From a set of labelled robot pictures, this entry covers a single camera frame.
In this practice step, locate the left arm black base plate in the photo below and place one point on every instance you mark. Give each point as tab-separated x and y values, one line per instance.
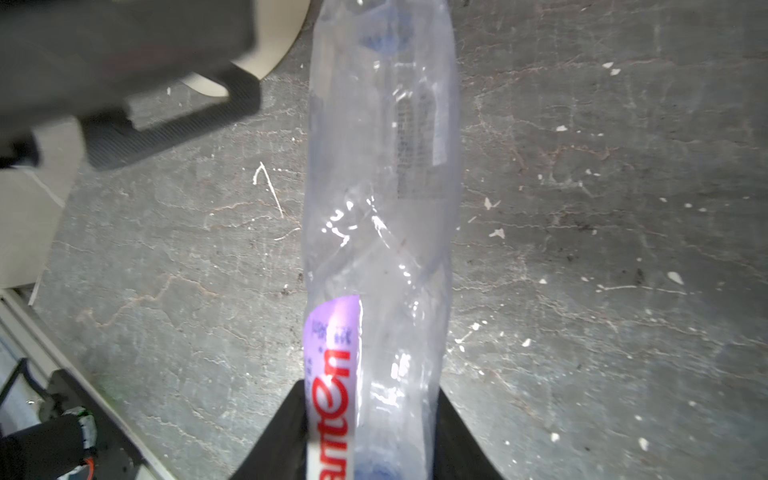
114	455

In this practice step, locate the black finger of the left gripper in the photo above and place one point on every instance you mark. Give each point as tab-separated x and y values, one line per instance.
66	58
112	140

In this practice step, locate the clear crushed bottle blue cap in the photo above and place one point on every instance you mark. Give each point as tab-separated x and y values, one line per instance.
383	188

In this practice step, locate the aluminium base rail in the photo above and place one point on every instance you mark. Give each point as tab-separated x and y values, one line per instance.
24	335

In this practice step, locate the white ribbed trash bin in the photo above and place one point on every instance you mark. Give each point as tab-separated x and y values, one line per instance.
270	26

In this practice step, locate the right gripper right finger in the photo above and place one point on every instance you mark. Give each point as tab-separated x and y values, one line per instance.
458	456

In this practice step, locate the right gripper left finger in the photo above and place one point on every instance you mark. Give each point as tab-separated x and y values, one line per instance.
280	451

